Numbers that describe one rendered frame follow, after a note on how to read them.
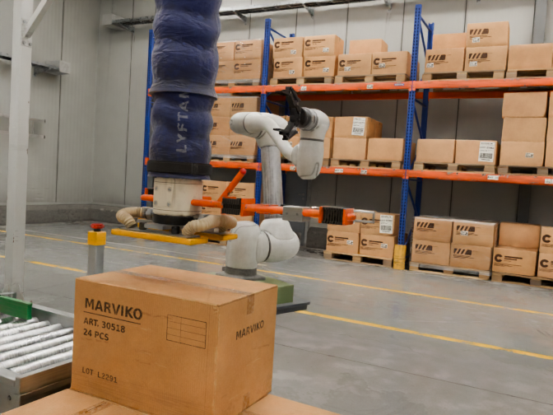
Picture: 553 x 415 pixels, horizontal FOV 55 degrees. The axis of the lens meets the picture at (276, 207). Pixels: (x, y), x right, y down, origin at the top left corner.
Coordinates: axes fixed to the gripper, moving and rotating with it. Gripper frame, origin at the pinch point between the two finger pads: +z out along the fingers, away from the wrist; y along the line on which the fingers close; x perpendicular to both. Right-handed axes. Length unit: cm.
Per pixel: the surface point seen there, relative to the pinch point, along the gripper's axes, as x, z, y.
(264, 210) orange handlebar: -10.1, 25.1, 35.0
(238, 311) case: -4, 28, 68
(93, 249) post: 119, -29, 67
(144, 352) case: 23, 40, 84
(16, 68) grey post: 343, -146, -59
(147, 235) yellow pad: 27, 37, 46
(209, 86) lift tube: 15.5, 22.4, -5.3
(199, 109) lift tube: 17.2, 25.0, 3.1
